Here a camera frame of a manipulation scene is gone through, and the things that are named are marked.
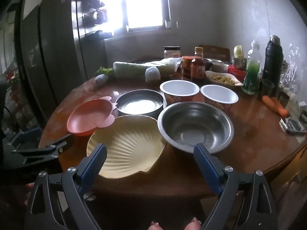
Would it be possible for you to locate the steel basin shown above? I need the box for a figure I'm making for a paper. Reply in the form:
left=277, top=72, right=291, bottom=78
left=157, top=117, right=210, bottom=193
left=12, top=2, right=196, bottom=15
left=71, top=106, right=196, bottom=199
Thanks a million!
left=203, top=58, right=222, bottom=71

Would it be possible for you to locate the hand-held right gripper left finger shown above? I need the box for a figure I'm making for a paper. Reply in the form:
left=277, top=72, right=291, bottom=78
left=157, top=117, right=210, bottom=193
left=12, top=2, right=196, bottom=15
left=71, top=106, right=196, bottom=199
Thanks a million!
left=24, top=143, right=108, bottom=230

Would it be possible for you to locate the fruit in white foam net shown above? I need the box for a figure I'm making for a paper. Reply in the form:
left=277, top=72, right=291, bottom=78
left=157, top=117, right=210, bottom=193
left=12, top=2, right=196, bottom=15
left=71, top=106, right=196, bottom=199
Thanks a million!
left=95, top=74, right=109, bottom=87
left=145, top=67, right=161, bottom=81

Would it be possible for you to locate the cream shell-shaped plate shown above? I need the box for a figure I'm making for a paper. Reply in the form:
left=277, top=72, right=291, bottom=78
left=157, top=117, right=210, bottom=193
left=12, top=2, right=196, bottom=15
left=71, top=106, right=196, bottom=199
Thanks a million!
left=86, top=115, right=167, bottom=179

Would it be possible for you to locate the orange-label sauce jar dark lid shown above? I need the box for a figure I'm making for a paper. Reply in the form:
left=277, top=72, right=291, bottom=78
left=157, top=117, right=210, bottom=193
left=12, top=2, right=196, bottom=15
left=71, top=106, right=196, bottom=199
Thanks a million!
left=191, top=57, right=206, bottom=80

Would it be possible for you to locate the red tissue box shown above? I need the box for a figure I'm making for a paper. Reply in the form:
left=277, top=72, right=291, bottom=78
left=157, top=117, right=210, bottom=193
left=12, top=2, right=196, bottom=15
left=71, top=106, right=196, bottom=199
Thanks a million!
left=227, top=65, right=246, bottom=81

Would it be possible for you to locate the large steel bowl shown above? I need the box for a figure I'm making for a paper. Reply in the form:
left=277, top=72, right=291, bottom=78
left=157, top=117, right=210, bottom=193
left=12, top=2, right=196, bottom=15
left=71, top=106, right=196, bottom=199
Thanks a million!
left=157, top=102, right=234, bottom=154

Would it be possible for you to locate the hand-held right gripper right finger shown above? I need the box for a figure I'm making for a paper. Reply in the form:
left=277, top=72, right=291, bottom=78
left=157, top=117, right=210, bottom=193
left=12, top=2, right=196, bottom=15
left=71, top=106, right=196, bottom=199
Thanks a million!
left=193, top=143, right=279, bottom=230

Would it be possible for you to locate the napa cabbage in plastic wrap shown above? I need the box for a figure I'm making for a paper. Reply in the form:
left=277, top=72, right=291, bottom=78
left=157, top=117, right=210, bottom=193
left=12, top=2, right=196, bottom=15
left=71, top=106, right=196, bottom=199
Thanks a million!
left=113, top=57, right=183, bottom=79

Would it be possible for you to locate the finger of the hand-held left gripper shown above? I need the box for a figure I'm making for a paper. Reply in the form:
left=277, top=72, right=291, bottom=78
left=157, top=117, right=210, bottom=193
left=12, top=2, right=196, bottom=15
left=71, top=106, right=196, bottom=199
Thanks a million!
left=12, top=133, right=74, bottom=165
left=5, top=127, right=44, bottom=149

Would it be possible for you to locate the red sauce jar orange lid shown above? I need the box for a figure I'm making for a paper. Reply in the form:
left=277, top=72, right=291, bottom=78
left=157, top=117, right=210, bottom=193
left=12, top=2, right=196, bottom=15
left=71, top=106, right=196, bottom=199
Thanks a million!
left=182, top=56, right=195, bottom=77

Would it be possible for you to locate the bright window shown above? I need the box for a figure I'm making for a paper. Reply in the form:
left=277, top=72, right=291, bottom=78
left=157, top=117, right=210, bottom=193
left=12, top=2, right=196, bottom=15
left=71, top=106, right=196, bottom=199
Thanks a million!
left=98, top=0, right=171, bottom=33

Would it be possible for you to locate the white oval dish with food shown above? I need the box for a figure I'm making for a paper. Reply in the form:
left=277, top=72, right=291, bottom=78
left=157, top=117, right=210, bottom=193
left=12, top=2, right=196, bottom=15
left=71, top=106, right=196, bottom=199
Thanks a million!
left=205, top=71, right=244, bottom=87

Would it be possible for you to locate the green leafy lettuce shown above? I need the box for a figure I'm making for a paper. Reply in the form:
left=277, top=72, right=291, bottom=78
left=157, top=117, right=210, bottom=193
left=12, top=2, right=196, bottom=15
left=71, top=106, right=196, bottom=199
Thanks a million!
left=96, top=67, right=114, bottom=77

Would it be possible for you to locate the clear crinkled plastic bag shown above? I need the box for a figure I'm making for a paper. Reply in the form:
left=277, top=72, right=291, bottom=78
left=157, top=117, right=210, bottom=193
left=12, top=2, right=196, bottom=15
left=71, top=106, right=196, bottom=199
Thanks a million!
left=281, top=43, right=303, bottom=94

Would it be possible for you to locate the wooden chair with cutout back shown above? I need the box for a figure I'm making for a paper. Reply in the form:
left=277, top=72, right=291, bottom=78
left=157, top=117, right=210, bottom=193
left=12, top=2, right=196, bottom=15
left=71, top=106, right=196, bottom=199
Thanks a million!
left=199, top=44, right=231, bottom=61

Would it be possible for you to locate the orange carrot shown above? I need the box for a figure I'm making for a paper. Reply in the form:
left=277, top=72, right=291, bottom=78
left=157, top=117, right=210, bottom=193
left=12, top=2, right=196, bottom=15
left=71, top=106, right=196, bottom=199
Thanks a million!
left=262, top=95, right=281, bottom=112
left=272, top=98, right=289, bottom=118

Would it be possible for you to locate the black thermos flask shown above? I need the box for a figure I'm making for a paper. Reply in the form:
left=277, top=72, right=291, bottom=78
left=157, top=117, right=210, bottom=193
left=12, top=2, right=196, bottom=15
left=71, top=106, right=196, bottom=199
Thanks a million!
left=262, top=35, right=284, bottom=89

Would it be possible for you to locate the metal peeler tool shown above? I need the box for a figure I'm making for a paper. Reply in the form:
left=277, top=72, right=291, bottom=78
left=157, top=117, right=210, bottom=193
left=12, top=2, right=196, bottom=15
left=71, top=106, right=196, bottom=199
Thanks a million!
left=279, top=117, right=307, bottom=135

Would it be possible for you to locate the pink apple-shaped plate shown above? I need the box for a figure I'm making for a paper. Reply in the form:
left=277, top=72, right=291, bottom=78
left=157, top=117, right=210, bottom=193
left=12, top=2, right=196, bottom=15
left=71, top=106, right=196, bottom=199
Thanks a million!
left=67, top=96, right=118, bottom=136

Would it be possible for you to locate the glass tumbler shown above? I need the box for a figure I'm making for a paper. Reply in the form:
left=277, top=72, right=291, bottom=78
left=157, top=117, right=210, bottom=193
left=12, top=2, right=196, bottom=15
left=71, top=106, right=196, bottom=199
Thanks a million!
left=261, top=79, right=275, bottom=97

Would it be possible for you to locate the steel cup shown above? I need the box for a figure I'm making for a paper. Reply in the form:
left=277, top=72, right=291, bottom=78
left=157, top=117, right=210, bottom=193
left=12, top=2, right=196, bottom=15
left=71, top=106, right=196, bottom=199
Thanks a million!
left=231, top=56, right=247, bottom=70

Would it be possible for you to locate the small steel tin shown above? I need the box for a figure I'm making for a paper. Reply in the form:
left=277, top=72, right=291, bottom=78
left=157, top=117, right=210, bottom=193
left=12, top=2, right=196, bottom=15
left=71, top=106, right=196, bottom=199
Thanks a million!
left=278, top=92, right=290, bottom=108

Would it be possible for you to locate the thin black wall cable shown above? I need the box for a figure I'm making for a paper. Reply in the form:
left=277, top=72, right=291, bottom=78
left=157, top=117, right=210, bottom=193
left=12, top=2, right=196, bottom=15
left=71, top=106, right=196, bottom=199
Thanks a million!
left=75, top=0, right=82, bottom=65

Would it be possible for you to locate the white-lined paper noodle bowl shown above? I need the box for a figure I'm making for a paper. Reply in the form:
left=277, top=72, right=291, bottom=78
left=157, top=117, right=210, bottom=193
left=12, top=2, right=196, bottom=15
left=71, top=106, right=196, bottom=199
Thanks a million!
left=200, top=85, right=239, bottom=113
left=159, top=80, right=200, bottom=104

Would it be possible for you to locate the shallow round steel pan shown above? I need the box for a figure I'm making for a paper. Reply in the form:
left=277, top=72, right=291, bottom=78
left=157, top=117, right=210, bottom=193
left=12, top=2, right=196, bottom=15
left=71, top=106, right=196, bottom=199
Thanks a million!
left=116, top=89, right=165, bottom=120

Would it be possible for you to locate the green dish soap bottle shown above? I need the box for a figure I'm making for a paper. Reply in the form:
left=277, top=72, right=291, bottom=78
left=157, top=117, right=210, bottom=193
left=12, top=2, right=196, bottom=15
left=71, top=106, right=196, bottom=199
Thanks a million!
left=242, top=41, right=262, bottom=95

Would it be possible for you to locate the clear jar with black lid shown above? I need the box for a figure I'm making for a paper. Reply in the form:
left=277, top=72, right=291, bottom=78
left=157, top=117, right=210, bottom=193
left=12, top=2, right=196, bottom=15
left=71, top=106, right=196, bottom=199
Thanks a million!
left=164, top=46, right=181, bottom=59

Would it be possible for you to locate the dark grey refrigerator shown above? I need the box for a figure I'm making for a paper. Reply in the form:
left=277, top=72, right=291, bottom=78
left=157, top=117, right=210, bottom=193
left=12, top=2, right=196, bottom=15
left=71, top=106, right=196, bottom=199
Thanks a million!
left=20, top=0, right=82, bottom=125

